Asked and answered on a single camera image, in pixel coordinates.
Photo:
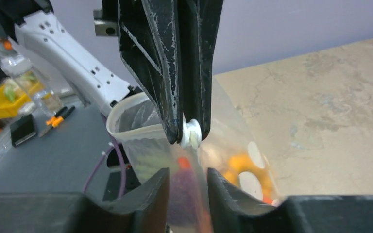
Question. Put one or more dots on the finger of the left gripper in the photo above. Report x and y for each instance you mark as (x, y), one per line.
(198, 22)
(148, 45)

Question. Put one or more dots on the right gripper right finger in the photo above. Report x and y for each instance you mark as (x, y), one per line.
(234, 211)

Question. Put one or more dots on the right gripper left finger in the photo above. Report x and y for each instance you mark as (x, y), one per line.
(144, 210)

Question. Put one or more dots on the purple eggplant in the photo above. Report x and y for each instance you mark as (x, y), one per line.
(182, 200)

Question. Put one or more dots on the yellow bell pepper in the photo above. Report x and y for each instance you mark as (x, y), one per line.
(242, 162)

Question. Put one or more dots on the orange carrot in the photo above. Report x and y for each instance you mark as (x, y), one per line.
(184, 163)

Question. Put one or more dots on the clear zip top bag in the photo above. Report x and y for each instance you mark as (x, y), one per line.
(134, 123)

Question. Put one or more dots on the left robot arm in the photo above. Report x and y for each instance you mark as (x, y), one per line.
(33, 25)

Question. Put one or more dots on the orange black utility knife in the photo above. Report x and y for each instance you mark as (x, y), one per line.
(57, 119)

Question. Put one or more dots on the clear plastic bottle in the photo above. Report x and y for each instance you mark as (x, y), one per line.
(23, 79)

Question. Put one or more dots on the black smartphone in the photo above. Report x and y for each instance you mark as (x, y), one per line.
(22, 130)

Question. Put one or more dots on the yellow bin outside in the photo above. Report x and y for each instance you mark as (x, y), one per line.
(6, 103)

